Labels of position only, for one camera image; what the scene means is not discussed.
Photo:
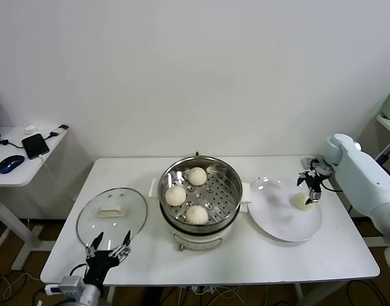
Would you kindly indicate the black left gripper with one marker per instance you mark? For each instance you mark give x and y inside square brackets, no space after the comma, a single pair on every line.
[99,263]

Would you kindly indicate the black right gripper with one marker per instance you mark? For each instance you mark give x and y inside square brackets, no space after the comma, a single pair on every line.
[312,181]

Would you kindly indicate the white steamed baozi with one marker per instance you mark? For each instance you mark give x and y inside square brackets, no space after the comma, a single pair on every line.
[298,201]
[197,215]
[175,195]
[196,176]

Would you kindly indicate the glass pot lid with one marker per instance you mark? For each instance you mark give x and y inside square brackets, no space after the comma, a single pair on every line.
[127,204]

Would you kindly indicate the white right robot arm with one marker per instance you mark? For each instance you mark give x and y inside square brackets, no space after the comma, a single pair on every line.
[364,178]

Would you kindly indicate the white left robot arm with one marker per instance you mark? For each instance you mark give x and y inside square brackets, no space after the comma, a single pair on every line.
[89,296]

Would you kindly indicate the stainless steel steamer basket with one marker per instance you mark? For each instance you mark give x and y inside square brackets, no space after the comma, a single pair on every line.
[220,197]

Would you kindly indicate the white round plate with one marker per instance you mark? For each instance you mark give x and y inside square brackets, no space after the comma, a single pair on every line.
[277,220]

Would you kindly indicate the white table leg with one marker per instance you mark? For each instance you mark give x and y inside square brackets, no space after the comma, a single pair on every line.
[111,294]
[298,291]

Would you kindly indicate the white electric cooking pot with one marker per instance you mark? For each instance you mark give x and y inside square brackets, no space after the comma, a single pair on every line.
[198,240]

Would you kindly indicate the white power strip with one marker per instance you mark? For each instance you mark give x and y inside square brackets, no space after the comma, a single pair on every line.
[202,289]

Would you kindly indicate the white side desk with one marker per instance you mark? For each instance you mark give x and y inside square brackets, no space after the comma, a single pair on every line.
[16,178]
[387,122]

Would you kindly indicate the black smartphone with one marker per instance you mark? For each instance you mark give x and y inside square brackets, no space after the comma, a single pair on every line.
[35,146]

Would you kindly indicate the blue computer mouse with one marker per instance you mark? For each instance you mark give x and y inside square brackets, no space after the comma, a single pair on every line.
[11,164]

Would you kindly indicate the black usb adapter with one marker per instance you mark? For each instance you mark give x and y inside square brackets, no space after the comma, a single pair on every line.
[62,127]

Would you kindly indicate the white earbuds case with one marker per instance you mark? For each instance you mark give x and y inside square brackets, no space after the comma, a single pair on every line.
[29,128]

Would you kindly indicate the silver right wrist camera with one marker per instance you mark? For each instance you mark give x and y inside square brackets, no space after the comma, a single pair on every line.
[316,195]

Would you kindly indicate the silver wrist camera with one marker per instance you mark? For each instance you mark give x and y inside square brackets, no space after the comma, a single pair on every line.
[316,195]
[70,284]

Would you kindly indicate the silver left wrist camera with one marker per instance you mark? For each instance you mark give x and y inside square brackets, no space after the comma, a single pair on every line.
[70,284]

